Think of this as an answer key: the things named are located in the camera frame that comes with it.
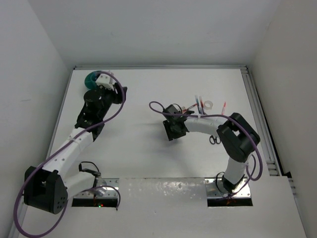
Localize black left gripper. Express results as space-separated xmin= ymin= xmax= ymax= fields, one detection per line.
xmin=96 ymin=81 xmax=126 ymax=119

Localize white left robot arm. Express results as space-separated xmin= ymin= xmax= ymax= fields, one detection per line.
xmin=24 ymin=83 xmax=127 ymax=214

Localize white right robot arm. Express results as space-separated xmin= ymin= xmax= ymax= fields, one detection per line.
xmin=162 ymin=105 xmax=261 ymax=193

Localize red pen with clear cap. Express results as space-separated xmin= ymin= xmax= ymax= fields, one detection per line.
xmin=183 ymin=103 xmax=197 ymax=112

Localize blue pen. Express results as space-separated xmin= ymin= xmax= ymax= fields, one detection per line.
xmin=195 ymin=95 xmax=201 ymax=115

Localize teal round divided container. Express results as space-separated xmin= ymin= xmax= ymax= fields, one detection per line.
xmin=84 ymin=70 xmax=101 ymax=90

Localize orange red pen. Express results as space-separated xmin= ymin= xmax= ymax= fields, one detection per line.
xmin=199 ymin=96 xmax=204 ymax=111

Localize clear tape roll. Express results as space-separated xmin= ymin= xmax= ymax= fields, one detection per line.
xmin=203 ymin=100 xmax=213 ymax=110

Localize pink highlighter pen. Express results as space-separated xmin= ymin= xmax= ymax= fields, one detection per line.
xmin=221 ymin=101 xmax=226 ymax=115

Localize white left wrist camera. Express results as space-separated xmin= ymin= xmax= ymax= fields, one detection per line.
xmin=96 ymin=74 xmax=114 ymax=91

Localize small black handled scissors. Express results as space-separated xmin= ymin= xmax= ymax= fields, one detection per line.
xmin=209 ymin=135 xmax=221 ymax=145

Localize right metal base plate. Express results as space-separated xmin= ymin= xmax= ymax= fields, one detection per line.
xmin=205 ymin=177 xmax=251 ymax=199

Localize metal base plate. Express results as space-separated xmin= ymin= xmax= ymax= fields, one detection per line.
xmin=74 ymin=178 xmax=119 ymax=199
xmin=205 ymin=177 xmax=251 ymax=199

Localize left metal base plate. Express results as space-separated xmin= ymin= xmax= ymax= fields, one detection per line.
xmin=74 ymin=178 xmax=119 ymax=199

